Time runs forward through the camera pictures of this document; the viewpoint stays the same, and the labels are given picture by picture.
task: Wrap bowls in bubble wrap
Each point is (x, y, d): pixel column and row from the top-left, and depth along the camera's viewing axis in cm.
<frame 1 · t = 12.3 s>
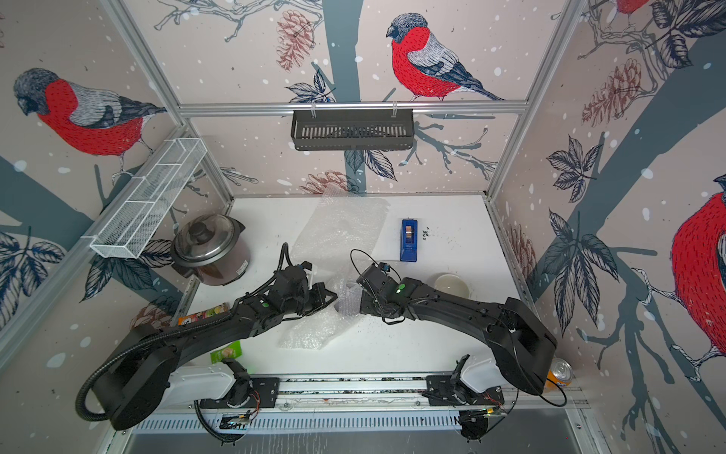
left hand: (342, 292, 82), fingers closed
right hand: (366, 302, 84), fingers open
lavender ceramic bowl: (349, 299, 87), point 5 cm above the table
top bubble wrap sheet: (316, 330, 85), on the table
lower bubble wrap sheet: (340, 237, 109), on the table
blue tape dispenser: (408, 240, 105), point 3 cm above the table
steel rice cooker: (209, 248, 87), point 16 cm above the table

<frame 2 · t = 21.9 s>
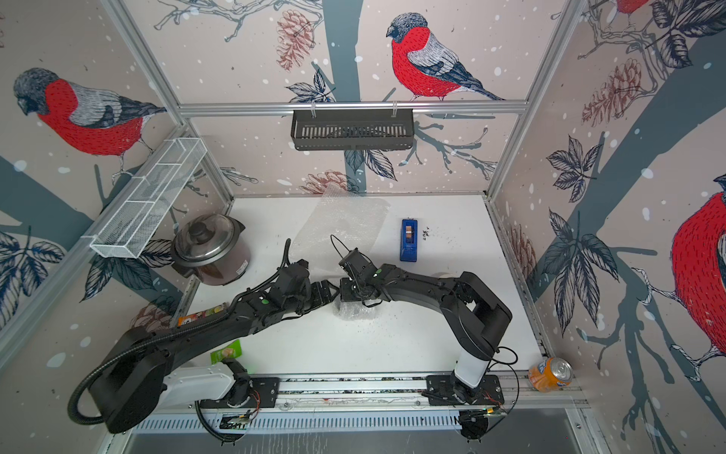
left hand: (338, 290, 83), fingers open
right hand: (342, 289, 87), fingers closed
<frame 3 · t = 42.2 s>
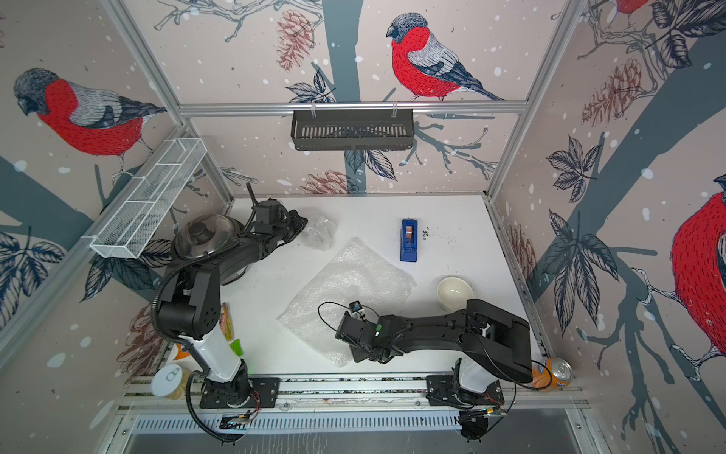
left hand: (313, 212, 95), fingers closed
right hand: (357, 344, 82), fingers closed
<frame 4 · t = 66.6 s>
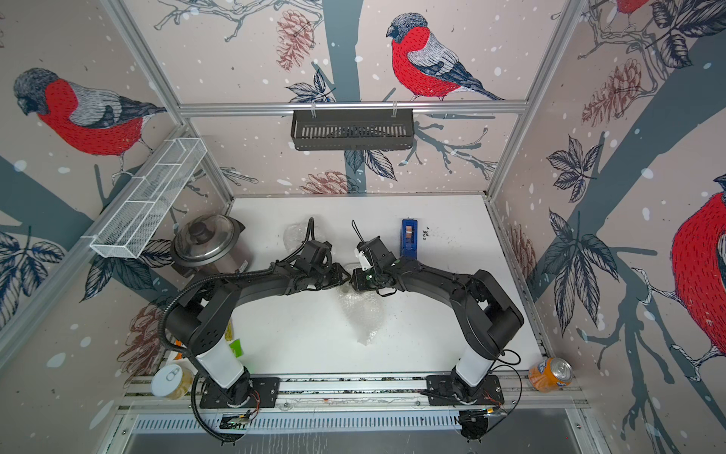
left hand: (353, 273, 91), fingers open
right hand: (352, 279, 88), fingers open
